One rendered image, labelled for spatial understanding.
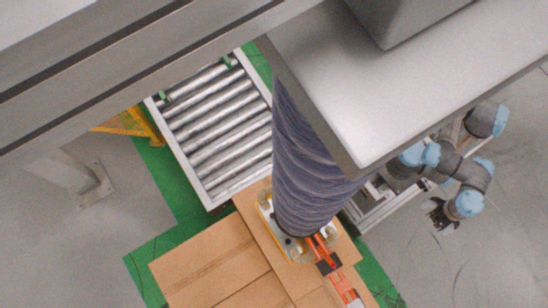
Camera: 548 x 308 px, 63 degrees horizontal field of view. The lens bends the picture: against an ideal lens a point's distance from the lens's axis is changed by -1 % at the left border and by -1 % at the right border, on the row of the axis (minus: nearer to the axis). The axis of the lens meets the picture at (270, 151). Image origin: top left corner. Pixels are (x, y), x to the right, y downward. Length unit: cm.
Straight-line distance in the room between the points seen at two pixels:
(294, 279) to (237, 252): 53
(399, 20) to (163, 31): 18
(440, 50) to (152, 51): 24
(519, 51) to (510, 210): 324
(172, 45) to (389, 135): 19
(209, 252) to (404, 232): 140
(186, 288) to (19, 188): 162
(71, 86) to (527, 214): 356
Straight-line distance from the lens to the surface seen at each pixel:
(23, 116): 26
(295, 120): 63
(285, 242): 213
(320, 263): 203
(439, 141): 156
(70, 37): 22
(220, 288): 269
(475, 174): 153
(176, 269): 273
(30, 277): 363
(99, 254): 345
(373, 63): 39
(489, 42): 43
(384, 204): 313
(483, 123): 185
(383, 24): 36
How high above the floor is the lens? 321
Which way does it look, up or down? 74 degrees down
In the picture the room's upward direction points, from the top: 2 degrees counter-clockwise
